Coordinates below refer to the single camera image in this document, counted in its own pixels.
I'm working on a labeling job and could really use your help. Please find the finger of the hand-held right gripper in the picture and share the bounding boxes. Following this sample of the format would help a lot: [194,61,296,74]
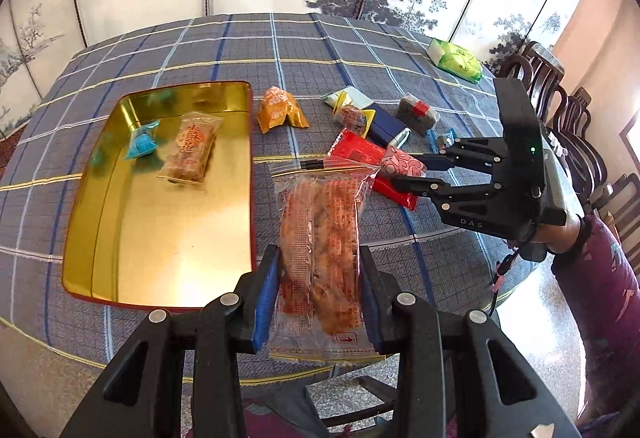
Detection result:
[415,137,511,173]
[390,173,532,243]

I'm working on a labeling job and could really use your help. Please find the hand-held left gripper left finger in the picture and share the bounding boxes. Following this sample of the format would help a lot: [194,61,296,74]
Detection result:
[60,245,281,438]

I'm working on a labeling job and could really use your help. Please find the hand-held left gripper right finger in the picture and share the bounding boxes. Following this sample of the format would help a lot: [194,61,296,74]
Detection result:
[357,245,583,438]

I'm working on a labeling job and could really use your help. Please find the small blue candy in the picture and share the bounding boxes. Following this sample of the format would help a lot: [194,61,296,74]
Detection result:
[427,129,459,157]

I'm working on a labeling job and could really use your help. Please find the pink patterned snack packet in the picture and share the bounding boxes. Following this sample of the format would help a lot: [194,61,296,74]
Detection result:
[380,148,426,179]

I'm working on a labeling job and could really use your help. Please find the dark snack clear packet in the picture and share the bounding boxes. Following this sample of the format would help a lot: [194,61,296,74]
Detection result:
[397,92,441,137]

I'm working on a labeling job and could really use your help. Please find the red snack packet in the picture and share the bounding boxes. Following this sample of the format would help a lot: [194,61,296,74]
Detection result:
[327,128,421,211]

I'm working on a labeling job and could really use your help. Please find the long clear orange snack packet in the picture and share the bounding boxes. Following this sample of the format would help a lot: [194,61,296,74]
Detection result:
[269,162,382,362]

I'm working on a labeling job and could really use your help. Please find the clear round pastry packet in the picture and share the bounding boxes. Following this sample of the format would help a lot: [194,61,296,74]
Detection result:
[333,104,377,138]

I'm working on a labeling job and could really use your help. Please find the gold rectangular tin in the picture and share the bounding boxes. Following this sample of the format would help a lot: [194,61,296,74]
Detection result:
[61,81,259,317]

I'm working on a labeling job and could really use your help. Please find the person's right forearm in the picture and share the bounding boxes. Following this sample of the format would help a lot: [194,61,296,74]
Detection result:
[549,213,640,438]

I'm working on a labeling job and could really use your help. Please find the navy blue box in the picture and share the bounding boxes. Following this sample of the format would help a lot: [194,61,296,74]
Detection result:
[365,105,405,149]

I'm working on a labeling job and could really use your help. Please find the green snack packet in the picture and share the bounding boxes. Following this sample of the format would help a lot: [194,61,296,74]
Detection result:
[427,38,485,85]

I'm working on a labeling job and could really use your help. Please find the yellow teal snack packet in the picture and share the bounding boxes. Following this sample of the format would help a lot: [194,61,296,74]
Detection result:
[321,86,374,111]

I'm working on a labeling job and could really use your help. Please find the clear peanut brittle packet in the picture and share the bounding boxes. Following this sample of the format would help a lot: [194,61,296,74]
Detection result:
[157,112,224,191]

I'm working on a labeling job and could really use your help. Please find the teal wrapped candy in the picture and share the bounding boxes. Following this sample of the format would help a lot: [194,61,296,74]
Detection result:
[124,120,161,161]

